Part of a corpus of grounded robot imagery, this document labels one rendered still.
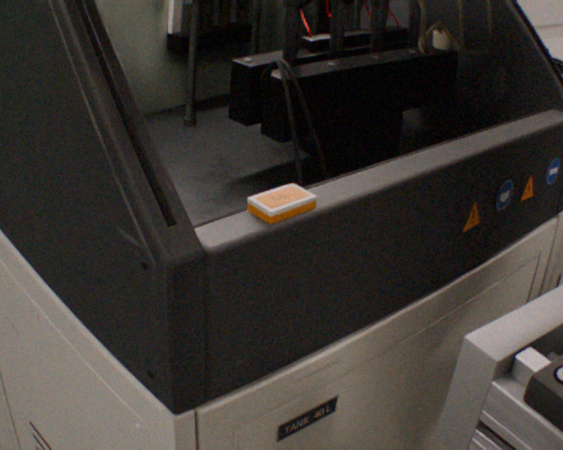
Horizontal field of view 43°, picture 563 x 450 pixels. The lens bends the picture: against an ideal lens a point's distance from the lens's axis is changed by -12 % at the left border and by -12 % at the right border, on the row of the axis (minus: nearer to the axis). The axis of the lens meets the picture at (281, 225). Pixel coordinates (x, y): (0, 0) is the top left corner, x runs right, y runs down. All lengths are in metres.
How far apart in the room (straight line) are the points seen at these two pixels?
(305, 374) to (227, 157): 0.38
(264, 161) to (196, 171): 0.09
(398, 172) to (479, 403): 0.35
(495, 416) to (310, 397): 0.37
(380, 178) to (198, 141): 0.41
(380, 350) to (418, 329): 0.07
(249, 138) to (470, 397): 0.71
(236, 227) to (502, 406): 0.29
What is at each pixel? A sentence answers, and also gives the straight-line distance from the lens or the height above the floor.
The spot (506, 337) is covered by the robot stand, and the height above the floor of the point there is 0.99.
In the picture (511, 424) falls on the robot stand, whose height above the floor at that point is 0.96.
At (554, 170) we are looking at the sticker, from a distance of 1.06.
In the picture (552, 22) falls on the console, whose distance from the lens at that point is 1.45.
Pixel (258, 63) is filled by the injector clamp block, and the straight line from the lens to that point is 0.96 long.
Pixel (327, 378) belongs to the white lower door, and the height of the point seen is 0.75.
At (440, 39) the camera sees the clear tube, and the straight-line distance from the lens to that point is 1.13.
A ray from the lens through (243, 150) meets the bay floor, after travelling 1.08.
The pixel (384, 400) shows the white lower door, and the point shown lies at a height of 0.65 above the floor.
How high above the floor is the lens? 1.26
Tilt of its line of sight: 29 degrees down
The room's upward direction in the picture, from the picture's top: 4 degrees clockwise
